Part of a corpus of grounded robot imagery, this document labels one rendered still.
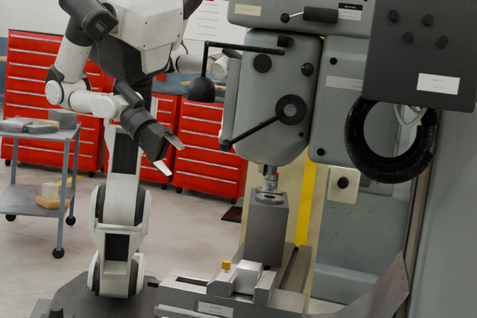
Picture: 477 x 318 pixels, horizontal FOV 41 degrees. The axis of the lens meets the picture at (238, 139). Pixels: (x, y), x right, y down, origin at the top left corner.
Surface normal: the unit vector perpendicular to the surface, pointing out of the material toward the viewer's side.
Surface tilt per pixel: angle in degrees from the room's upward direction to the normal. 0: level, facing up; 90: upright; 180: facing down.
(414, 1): 90
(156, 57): 104
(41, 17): 90
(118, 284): 110
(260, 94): 90
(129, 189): 62
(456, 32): 90
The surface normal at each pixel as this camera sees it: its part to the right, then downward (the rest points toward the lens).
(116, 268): 0.16, -0.73
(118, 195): 0.15, -0.31
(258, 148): -0.23, 0.57
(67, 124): 0.67, 0.19
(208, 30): -0.19, 0.12
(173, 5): 0.66, -0.32
